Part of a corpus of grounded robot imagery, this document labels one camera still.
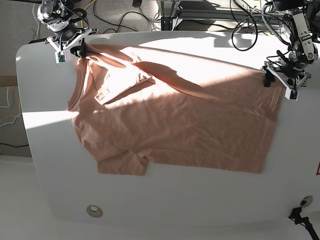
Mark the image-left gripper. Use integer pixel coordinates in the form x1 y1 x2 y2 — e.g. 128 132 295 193
45 26 98 58

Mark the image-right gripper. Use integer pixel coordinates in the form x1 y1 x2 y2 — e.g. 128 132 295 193
261 60 311 88

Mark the salmon pink T-shirt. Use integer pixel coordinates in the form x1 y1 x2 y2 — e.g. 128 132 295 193
68 44 283 176

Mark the red warning sticker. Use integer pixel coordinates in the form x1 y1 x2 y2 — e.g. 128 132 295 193
316 162 320 176

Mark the right round table grommet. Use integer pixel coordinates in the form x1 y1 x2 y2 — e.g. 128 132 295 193
300 195 314 208

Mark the round metal table grommet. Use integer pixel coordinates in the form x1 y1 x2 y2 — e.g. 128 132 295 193
86 205 103 218

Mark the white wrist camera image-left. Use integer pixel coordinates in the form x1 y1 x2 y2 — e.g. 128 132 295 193
55 50 67 64

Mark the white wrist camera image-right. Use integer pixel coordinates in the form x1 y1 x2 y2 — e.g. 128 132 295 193
284 87 299 101

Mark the yellow floor cable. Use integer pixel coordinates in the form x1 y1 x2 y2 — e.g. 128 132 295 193
81 0 97 16

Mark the white floor cable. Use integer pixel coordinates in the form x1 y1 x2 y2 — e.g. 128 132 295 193
31 2 41 40

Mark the aluminium frame post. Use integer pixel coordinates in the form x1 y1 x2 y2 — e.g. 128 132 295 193
158 0 180 31

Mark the black clamp with cable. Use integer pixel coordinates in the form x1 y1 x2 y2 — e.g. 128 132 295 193
288 207 320 240

